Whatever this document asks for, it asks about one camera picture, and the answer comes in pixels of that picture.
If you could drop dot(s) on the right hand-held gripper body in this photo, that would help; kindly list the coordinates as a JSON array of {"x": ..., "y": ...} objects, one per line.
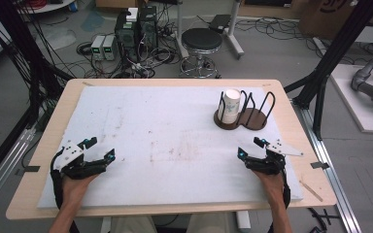
[{"x": 270, "y": 163}]

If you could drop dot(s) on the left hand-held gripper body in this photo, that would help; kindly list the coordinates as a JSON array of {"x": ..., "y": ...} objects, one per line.
[{"x": 69, "y": 158}]

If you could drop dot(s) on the stack of white paper cups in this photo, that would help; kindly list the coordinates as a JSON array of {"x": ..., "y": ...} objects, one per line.
[{"x": 230, "y": 106}]

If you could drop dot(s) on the person's right hand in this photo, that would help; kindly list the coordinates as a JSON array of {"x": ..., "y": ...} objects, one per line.
[{"x": 274, "y": 187}]

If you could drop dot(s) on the person's left hand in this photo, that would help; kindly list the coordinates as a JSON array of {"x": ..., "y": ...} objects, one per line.
[{"x": 76, "y": 191}]

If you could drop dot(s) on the black tape strip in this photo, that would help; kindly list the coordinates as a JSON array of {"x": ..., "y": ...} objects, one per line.
[
  {"x": 320, "y": 165},
  {"x": 29, "y": 169}
]

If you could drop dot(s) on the thin wooden stick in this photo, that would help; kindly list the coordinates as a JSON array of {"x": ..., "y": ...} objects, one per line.
[{"x": 311, "y": 190}]

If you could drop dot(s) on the white table leg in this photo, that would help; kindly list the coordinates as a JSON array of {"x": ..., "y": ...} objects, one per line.
[{"x": 243, "y": 221}]

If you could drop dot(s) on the white foam mat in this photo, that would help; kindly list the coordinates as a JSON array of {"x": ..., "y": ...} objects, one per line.
[{"x": 175, "y": 129}]

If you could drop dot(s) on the person's beige pants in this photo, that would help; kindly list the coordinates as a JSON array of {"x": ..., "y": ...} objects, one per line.
[{"x": 204, "y": 225}]

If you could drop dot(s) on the grey bench power supply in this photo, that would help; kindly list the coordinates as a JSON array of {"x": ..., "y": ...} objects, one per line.
[
  {"x": 109, "y": 47},
  {"x": 97, "y": 47}
]

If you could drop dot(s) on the white board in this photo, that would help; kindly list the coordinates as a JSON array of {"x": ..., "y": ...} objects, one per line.
[{"x": 359, "y": 110}]

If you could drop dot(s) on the black computer tower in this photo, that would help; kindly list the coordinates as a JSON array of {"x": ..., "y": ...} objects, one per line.
[
  {"x": 148, "y": 29},
  {"x": 126, "y": 35}
]

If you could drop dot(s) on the black round stool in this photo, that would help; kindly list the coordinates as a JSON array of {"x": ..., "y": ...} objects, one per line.
[{"x": 201, "y": 39}]

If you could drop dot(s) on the brown cardboard box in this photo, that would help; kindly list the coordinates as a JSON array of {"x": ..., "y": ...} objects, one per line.
[{"x": 323, "y": 16}]

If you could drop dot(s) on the aluminium rail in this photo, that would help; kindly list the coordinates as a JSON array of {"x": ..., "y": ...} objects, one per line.
[
  {"x": 330, "y": 168},
  {"x": 0, "y": 168}
]

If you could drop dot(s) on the black metal frame post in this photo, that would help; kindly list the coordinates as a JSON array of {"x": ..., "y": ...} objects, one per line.
[
  {"x": 22, "y": 48},
  {"x": 333, "y": 55}
]

